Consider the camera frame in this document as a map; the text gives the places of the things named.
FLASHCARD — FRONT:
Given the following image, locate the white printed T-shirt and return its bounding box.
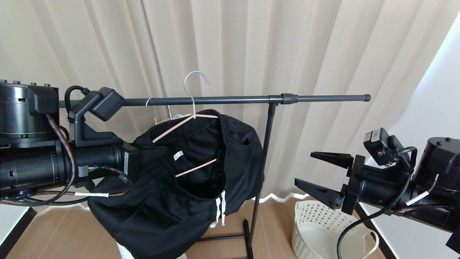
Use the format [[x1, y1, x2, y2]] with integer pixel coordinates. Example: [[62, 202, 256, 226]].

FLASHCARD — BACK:
[[116, 113, 192, 259]]

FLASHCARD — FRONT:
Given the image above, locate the black cable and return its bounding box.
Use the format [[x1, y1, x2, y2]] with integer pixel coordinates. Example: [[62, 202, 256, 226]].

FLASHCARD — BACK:
[[336, 147, 418, 259], [64, 85, 91, 117]]

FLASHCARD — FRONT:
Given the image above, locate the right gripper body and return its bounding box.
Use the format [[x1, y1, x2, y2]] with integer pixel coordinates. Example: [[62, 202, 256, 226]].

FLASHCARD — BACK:
[[341, 154, 414, 216]]

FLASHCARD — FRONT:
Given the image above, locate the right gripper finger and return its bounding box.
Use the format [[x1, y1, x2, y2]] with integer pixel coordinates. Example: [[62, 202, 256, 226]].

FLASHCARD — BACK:
[[310, 151, 355, 170], [294, 178, 346, 211]]

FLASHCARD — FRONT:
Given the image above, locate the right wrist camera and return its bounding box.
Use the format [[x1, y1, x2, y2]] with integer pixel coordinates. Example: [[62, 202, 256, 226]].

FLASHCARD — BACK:
[[363, 127, 418, 174]]

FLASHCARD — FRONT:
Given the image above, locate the pink clothes hanger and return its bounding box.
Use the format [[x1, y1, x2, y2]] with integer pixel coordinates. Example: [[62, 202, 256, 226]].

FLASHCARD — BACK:
[[145, 97, 174, 125], [152, 71, 220, 178]]

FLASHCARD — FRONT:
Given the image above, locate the black garment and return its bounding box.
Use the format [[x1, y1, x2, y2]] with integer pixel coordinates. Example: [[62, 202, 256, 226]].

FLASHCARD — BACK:
[[87, 109, 266, 259]]

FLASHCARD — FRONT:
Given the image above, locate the black clothes rack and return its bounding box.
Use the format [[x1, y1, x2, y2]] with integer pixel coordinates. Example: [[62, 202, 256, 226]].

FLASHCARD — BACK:
[[59, 93, 372, 259]]

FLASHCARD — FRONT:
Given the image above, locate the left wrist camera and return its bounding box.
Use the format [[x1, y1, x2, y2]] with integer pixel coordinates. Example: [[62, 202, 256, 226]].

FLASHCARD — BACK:
[[68, 87, 127, 148]]

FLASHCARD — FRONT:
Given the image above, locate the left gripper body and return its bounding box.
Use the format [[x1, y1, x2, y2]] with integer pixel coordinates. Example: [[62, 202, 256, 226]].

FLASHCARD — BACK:
[[72, 141, 141, 183]]

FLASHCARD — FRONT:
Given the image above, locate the white laundry basket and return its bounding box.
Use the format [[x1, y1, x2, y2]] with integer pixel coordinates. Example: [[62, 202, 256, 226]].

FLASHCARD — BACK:
[[291, 200, 380, 259]]

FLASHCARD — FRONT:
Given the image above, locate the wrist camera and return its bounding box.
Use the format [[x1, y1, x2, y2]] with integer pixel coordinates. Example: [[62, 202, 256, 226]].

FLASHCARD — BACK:
[[363, 127, 418, 174], [68, 87, 127, 148]]

